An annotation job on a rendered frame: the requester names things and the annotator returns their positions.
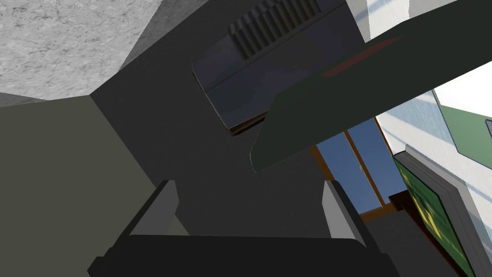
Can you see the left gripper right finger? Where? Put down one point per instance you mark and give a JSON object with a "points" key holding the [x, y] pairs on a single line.
{"points": [[338, 219]]}

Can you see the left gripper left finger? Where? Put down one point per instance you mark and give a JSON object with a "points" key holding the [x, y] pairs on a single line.
{"points": [[159, 219]]}

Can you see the brown framed window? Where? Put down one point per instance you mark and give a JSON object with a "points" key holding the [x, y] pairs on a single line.
{"points": [[355, 169]]}

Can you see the grey framed green picture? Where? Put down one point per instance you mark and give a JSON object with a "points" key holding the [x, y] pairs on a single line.
{"points": [[434, 207]]}

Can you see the dark green flat panel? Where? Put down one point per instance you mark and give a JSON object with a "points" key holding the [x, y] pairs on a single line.
{"points": [[365, 92]]}

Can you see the dark vented appliance box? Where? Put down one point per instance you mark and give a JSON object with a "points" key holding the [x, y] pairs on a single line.
{"points": [[250, 77]]}

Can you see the green wall board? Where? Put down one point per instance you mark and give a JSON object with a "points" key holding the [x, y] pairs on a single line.
{"points": [[471, 134]]}

